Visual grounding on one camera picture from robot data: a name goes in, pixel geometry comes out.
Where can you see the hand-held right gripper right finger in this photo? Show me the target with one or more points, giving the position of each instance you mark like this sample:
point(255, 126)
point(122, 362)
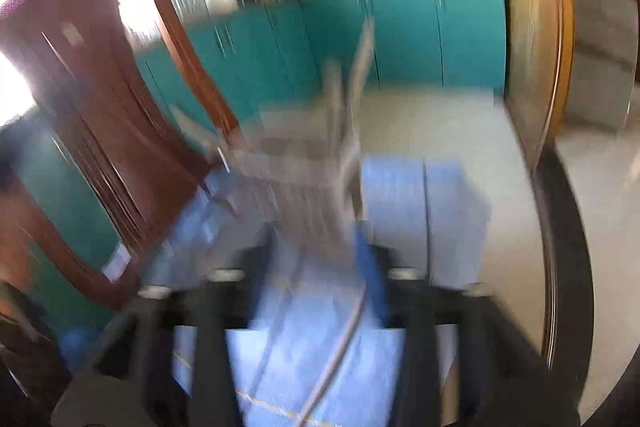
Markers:
point(372, 277)

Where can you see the blue table mat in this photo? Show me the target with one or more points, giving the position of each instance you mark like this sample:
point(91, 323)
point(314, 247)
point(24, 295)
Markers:
point(450, 207)

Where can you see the carved wooden chair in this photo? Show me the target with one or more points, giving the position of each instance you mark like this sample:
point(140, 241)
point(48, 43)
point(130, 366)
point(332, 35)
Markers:
point(75, 82)

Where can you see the teal lower kitchen cabinets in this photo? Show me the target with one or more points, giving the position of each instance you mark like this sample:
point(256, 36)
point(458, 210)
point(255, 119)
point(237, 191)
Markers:
point(410, 32)

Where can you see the wooden framed glass door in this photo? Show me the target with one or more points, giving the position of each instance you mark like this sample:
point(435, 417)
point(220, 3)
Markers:
point(530, 32)

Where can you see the white plastic utensil basket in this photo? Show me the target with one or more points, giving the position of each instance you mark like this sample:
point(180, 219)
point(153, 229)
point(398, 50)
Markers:
point(290, 167)

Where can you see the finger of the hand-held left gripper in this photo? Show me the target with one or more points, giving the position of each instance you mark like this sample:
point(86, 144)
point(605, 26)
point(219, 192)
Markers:
point(82, 344)

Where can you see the grey refrigerator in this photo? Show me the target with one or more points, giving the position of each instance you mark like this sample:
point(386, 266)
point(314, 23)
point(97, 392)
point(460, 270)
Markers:
point(600, 32)

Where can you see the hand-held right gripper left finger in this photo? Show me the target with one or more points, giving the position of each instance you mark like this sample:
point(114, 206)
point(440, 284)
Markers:
point(250, 297)

